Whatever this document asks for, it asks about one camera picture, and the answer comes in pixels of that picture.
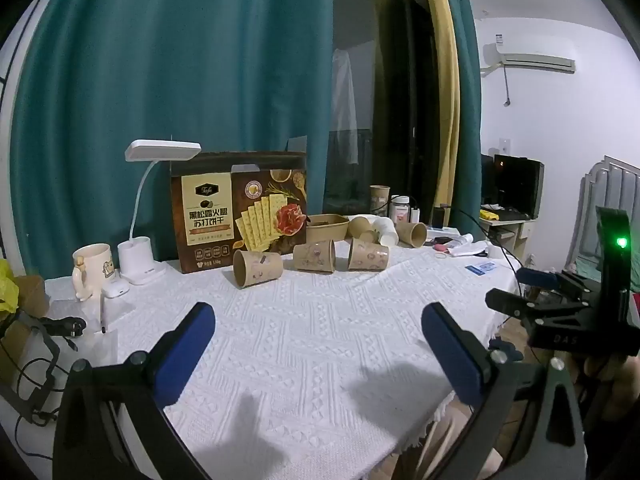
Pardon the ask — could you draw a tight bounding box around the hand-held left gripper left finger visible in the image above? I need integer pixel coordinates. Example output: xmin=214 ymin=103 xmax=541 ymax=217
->
xmin=52 ymin=302 xmax=217 ymax=480

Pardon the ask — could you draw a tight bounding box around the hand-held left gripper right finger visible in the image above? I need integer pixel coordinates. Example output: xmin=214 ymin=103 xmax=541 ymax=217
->
xmin=421 ymin=302 xmax=589 ymax=480

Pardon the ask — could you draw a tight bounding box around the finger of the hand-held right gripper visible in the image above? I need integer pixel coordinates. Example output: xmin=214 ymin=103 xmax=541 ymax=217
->
xmin=516 ymin=267 xmax=593 ymax=302
xmin=485 ymin=287 xmax=556 ymax=331

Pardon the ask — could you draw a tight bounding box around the tall plain brown paper cup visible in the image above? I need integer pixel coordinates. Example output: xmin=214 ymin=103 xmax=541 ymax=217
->
xmin=369 ymin=185 xmax=392 ymax=217

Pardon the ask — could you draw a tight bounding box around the person's right hand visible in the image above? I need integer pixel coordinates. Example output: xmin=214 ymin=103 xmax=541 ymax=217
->
xmin=582 ymin=352 xmax=640 ymax=413

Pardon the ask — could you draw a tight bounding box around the white side desk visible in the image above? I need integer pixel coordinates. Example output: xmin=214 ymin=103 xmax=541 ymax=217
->
xmin=478 ymin=217 xmax=534 ymax=262

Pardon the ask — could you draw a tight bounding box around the white crumpled paper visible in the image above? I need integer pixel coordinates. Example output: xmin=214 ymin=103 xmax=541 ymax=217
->
xmin=446 ymin=233 xmax=489 ymax=258

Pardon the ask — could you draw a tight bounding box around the black monitor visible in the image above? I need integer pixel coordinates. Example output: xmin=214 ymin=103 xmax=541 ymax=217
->
xmin=492 ymin=153 xmax=545 ymax=219

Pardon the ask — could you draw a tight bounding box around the clear plastic sheet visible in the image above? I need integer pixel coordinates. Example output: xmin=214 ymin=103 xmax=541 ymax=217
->
xmin=46 ymin=299 xmax=119 ymax=377

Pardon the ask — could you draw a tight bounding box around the white desk lamp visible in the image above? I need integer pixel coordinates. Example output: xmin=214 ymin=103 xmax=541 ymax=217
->
xmin=118 ymin=140 xmax=202 ymax=286

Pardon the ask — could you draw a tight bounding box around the grey padded headboard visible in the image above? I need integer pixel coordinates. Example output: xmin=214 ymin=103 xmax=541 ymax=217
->
xmin=564 ymin=155 xmax=640 ymax=291

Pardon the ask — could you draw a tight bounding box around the cream ceramic mug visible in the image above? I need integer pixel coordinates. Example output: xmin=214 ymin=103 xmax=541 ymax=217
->
xmin=71 ymin=243 xmax=114 ymax=302

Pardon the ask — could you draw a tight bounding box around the black power plug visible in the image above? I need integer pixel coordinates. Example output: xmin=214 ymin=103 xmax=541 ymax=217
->
xmin=37 ymin=315 xmax=87 ymax=339

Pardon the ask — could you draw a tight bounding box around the white textured tablecloth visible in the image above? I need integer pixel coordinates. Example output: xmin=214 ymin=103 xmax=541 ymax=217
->
xmin=44 ymin=238 xmax=522 ymax=480

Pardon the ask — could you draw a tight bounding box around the stack of white paper cups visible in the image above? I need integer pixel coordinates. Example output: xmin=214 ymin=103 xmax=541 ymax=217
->
xmin=372 ymin=217 xmax=400 ymax=247

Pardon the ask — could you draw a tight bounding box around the brown cracker box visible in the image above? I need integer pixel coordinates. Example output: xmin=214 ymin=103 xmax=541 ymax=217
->
xmin=169 ymin=150 xmax=309 ymax=275

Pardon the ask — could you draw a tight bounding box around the cardboard box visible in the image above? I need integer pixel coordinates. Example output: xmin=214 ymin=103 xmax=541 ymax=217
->
xmin=14 ymin=274 xmax=52 ymax=319

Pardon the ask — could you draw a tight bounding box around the kraft paper bowl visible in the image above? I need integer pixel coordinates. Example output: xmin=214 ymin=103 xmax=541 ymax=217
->
xmin=305 ymin=213 xmax=351 ymax=246

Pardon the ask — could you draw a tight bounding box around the narrow teal curtain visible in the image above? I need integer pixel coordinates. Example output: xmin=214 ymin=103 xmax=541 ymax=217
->
xmin=439 ymin=0 xmax=484 ymax=235

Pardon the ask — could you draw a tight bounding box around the yellow plastic bag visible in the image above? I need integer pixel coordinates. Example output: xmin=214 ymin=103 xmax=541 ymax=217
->
xmin=0 ymin=258 xmax=21 ymax=314

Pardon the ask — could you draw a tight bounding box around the yellow curtain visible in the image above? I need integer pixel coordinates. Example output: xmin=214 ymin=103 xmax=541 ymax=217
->
xmin=412 ymin=0 xmax=461 ymax=227

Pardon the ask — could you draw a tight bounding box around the white air conditioner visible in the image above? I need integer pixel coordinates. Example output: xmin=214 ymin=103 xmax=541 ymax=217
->
xmin=480 ymin=39 xmax=577 ymax=75

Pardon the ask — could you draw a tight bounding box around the wide teal curtain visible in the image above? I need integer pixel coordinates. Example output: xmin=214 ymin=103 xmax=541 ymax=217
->
xmin=9 ymin=0 xmax=336 ymax=281

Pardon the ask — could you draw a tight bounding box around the black cable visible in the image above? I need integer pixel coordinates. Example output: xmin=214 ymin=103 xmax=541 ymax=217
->
xmin=440 ymin=207 xmax=523 ymax=306

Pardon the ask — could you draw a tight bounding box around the black metal frame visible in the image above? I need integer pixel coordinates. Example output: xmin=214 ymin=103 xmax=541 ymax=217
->
xmin=0 ymin=311 xmax=64 ymax=427

